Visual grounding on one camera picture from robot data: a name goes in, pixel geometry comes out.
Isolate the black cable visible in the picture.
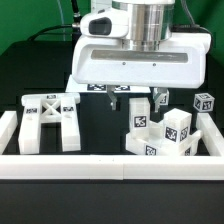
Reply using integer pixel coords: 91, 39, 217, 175
26, 0, 83, 42

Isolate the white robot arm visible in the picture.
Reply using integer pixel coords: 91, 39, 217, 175
72, 0, 212, 104

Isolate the white front fence bar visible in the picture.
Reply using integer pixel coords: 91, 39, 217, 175
0, 155, 224, 180

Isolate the white left fence bar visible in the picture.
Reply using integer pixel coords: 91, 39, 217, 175
0, 111, 18, 155

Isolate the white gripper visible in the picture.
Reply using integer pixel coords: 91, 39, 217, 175
72, 32, 211, 112

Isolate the white right fence bar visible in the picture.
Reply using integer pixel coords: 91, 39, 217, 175
196, 113, 224, 157

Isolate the white chair back frame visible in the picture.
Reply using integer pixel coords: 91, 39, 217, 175
18, 93, 81, 154

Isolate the small white tagged cube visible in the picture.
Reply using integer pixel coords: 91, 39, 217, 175
159, 88, 169, 105

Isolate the white marker sheet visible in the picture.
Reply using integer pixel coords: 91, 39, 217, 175
66, 76, 151, 93

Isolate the white fence bar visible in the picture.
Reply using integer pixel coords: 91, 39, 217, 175
196, 113, 224, 157
0, 155, 224, 180
0, 111, 18, 155

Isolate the tilted white tagged cube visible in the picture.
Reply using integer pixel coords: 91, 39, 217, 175
193, 93, 215, 112

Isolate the white chair seat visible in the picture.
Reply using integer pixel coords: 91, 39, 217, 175
125, 122, 203, 156

